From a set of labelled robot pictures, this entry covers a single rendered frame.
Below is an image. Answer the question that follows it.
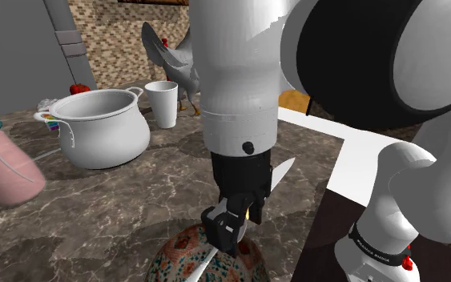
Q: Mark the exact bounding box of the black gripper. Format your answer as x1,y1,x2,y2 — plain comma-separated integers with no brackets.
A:
200,149,273,257

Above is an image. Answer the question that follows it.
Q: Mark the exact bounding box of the white knife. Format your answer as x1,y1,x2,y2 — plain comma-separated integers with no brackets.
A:
183,157,296,282

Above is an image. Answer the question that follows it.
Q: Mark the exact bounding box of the patterned ceramic bowl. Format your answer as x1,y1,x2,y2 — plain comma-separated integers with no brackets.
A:
143,223,271,282

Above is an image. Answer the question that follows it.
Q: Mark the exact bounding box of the dark robot stand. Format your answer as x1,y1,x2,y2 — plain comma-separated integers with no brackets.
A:
290,188,451,282

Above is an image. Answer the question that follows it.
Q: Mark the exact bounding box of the white cup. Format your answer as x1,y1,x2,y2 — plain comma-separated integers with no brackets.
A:
143,80,179,130

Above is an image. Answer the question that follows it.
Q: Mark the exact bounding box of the white cooking pot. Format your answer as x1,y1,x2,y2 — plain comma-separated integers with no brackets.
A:
33,87,152,171

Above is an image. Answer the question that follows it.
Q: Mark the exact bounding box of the grey chicken figure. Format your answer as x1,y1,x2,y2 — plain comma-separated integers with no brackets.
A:
140,21,203,116

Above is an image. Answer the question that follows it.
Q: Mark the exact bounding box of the red tomato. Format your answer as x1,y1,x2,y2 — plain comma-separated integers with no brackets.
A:
69,83,91,96

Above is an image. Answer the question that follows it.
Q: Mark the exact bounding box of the white rainbow striped toy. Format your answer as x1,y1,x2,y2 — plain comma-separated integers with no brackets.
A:
35,98,61,132

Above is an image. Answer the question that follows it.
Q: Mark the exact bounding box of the pink pump bottle teal cap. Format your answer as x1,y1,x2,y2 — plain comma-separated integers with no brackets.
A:
0,100,47,208

